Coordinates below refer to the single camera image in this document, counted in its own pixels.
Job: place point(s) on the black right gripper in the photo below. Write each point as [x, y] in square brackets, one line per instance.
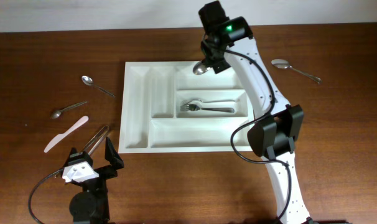
[216, 64]

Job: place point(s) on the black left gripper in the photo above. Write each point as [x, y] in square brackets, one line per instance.
[112, 157]

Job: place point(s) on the large metal spoon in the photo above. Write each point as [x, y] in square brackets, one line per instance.
[284, 64]
[200, 68]

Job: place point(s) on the dark-handled metal fork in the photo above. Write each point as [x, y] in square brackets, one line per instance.
[194, 107]

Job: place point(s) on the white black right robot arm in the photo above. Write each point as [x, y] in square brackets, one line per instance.
[276, 124]

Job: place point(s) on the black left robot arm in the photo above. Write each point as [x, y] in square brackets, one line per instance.
[91, 204]

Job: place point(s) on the metal tongs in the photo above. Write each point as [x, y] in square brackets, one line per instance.
[95, 141]

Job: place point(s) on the pink plastic knife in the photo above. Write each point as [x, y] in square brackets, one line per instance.
[61, 136]

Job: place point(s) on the small teaspoon far left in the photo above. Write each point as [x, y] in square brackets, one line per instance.
[57, 113]

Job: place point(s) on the small teaspoon near tray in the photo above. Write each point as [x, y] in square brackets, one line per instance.
[89, 81]

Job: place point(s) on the white plastic cutlery tray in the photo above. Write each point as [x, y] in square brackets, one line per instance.
[151, 120]

